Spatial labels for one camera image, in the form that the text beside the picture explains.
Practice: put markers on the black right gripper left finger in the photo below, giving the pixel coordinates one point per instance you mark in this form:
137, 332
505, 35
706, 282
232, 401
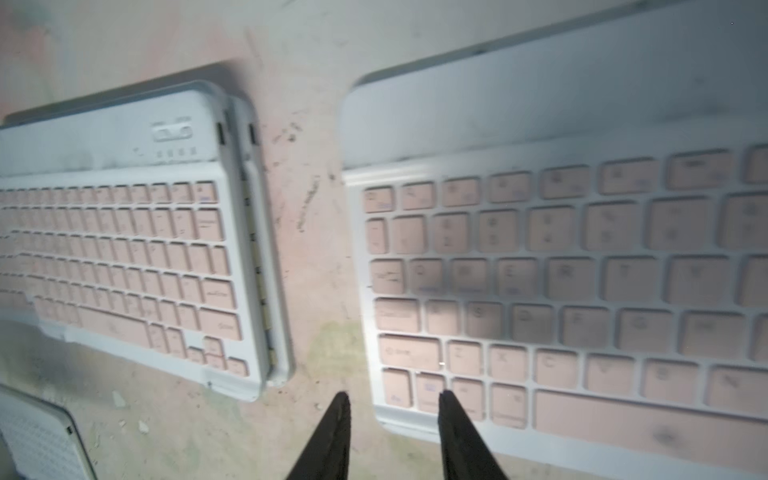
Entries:
327, 453

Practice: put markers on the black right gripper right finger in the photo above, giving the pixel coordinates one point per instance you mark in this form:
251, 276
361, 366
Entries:
464, 453

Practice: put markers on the pink keyboard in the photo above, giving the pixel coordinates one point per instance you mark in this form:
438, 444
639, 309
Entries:
123, 229
569, 231

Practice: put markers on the green key keyboard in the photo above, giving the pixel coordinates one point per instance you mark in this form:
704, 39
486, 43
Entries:
264, 242

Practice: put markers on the white key keyboard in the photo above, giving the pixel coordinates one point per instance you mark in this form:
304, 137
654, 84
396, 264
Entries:
42, 438

